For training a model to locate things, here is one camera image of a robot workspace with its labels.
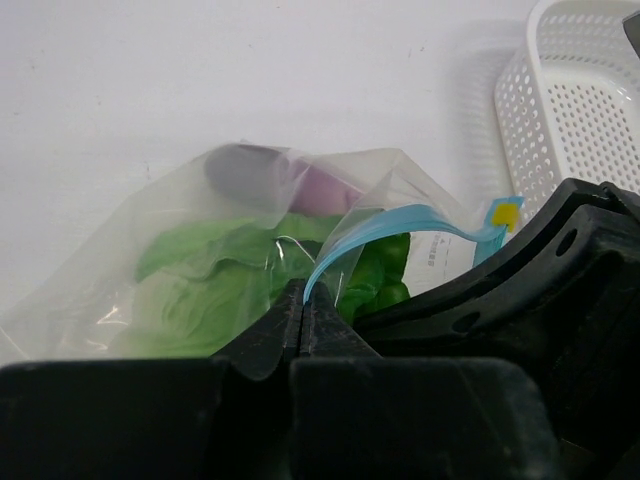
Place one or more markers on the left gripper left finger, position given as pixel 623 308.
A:
pixel 226 416

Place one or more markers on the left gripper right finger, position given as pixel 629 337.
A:
pixel 356 415

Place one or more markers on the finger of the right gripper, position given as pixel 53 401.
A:
pixel 561 299

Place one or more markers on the yellow zip slider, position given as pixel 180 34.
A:
pixel 506 215

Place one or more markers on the fake green lettuce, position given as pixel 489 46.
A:
pixel 200 285

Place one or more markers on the clear zip top bag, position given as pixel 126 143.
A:
pixel 405 234

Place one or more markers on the fake purple eggplant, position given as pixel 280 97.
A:
pixel 268 178

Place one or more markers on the white perforated basket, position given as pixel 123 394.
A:
pixel 567 103

